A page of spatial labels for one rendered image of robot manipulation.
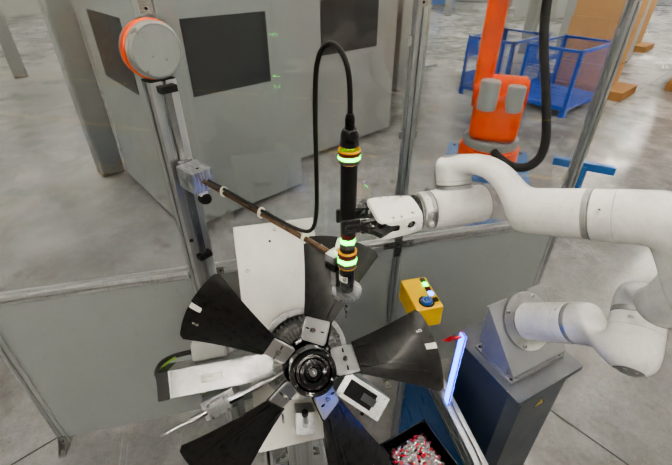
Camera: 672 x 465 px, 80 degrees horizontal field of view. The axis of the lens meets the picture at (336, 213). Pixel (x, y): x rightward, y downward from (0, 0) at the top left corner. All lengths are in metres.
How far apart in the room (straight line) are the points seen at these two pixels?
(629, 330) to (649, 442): 1.68
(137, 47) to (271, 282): 0.76
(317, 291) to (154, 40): 0.81
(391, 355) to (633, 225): 0.67
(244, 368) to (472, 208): 0.76
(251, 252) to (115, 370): 1.13
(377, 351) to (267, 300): 0.39
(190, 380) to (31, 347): 1.07
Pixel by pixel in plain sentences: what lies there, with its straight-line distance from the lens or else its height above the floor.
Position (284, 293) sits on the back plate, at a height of 1.18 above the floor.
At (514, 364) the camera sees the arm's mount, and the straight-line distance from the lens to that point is 1.49.
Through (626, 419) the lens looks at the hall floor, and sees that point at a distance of 2.89.
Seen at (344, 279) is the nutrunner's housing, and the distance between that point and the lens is 0.92.
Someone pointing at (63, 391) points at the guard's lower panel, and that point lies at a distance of 2.40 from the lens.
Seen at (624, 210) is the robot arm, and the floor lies 1.76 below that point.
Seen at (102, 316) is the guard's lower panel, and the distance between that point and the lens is 2.00.
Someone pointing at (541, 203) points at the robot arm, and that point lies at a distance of 0.81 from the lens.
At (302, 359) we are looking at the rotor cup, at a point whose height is 1.25.
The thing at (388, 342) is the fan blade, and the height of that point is 1.19.
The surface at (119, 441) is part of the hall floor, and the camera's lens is 2.62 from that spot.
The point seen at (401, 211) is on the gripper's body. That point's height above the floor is 1.65.
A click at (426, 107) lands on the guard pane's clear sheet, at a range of 1.63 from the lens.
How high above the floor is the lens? 2.10
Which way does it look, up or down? 33 degrees down
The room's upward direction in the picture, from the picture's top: straight up
